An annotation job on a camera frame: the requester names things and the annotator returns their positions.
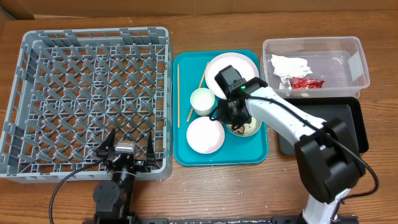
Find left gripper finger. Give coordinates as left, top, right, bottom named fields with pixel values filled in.
left=146, top=131, right=155, bottom=162
left=98, top=128, right=116, bottom=153

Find pale green bowl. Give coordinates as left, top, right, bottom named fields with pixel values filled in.
left=226, top=117, right=262, bottom=137

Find pile of white rice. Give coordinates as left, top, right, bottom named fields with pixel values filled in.
left=243, top=117, right=262, bottom=136

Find white paper cup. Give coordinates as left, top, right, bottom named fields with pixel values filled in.
left=190, top=88, right=215, bottom=116

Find small pink bowl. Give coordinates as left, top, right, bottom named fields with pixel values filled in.
left=187, top=116, right=225, bottom=154

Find white napkin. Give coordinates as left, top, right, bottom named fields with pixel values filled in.
left=271, top=55, right=312, bottom=89

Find red snack wrapper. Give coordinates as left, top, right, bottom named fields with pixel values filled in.
left=289, top=77, right=324, bottom=89

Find brown food chunk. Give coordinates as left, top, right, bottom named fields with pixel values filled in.
left=235, top=126, right=245, bottom=136

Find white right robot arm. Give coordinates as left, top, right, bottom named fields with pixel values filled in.
left=210, top=65, right=366, bottom=223

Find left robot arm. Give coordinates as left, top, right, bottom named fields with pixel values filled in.
left=93, top=130, right=155, bottom=224

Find grey dishwasher rack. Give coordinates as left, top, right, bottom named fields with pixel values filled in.
left=1, top=27, right=173, bottom=183

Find black waste tray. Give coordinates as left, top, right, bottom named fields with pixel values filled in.
left=286, top=97, right=369, bottom=153

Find large white plate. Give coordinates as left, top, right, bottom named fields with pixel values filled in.
left=205, top=52, right=259, bottom=100

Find wooden chopstick right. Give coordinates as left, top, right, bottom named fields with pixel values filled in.
left=186, top=61, right=210, bottom=123

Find wooden chopstick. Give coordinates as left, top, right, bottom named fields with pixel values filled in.
left=186, top=61, right=210, bottom=123
left=177, top=63, right=181, bottom=128

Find teal plastic tray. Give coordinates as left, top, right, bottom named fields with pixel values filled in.
left=172, top=50, right=269, bottom=166

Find wooden chopstick left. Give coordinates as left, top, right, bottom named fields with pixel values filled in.
left=177, top=63, right=181, bottom=128

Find clear plastic bin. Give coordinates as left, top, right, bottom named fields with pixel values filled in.
left=261, top=36, right=370, bottom=98

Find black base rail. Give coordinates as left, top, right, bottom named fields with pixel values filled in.
left=82, top=214, right=358, bottom=224

